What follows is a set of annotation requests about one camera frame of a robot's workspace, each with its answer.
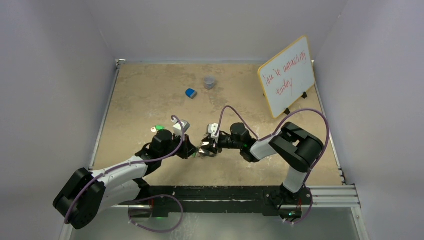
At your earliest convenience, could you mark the small grey cup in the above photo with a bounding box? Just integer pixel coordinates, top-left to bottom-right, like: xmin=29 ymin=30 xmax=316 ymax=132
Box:
xmin=203 ymin=75 xmax=216 ymax=90

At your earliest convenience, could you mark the blue eraser block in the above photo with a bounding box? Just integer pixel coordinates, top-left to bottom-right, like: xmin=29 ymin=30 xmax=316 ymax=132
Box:
xmin=185 ymin=88 xmax=198 ymax=99

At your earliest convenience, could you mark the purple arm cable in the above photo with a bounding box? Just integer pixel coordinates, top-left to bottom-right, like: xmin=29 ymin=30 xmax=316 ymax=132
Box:
xmin=216 ymin=105 xmax=331 ymax=226
xmin=63 ymin=114 xmax=186 ymax=233

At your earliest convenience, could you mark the green tag key on table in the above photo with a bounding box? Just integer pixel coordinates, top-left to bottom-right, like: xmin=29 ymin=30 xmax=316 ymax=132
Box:
xmin=150 ymin=125 xmax=166 ymax=133

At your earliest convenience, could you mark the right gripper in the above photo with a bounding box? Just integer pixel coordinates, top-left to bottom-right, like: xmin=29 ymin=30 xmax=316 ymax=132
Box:
xmin=201 ymin=132 xmax=243 ymax=154

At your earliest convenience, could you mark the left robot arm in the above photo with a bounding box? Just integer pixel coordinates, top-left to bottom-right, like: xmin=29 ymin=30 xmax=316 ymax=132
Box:
xmin=52 ymin=130 xmax=198 ymax=230

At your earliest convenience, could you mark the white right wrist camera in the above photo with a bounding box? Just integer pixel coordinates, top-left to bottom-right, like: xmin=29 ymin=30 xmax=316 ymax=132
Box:
xmin=206 ymin=123 xmax=219 ymax=140

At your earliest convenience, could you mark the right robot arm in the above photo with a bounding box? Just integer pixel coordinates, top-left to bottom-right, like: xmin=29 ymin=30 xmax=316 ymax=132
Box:
xmin=199 ymin=122 xmax=324 ymax=204

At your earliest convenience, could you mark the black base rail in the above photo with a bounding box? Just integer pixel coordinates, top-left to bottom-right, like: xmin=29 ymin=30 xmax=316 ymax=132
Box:
xmin=125 ymin=185 xmax=313 ymax=219

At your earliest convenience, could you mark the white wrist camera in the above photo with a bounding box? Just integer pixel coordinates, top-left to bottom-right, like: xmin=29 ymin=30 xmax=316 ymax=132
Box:
xmin=206 ymin=123 xmax=219 ymax=140
xmin=172 ymin=119 xmax=191 ymax=136

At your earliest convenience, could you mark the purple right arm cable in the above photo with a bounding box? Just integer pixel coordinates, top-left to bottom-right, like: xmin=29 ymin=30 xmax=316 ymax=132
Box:
xmin=216 ymin=105 xmax=331 ymax=226

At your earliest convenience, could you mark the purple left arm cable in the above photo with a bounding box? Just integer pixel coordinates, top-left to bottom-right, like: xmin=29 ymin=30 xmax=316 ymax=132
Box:
xmin=63 ymin=114 xmax=186 ymax=233

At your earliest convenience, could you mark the aluminium frame rail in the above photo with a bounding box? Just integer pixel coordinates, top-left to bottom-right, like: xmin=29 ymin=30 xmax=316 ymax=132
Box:
xmin=67 ymin=183 xmax=362 ymax=209

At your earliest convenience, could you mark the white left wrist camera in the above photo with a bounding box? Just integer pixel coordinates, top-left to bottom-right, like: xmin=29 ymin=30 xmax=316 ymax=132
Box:
xmin=172 ymin=119 xmax=191 ymax=136

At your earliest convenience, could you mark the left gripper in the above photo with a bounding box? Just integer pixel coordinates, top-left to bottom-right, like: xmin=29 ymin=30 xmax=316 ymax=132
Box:
xmin=160 ymin=131 xmax=198 ymax=160

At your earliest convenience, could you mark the small whiteboard with red writing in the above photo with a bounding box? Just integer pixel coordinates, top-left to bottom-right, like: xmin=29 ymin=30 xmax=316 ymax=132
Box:
xmin=257 ymin=35 xmax=316 ymax=119

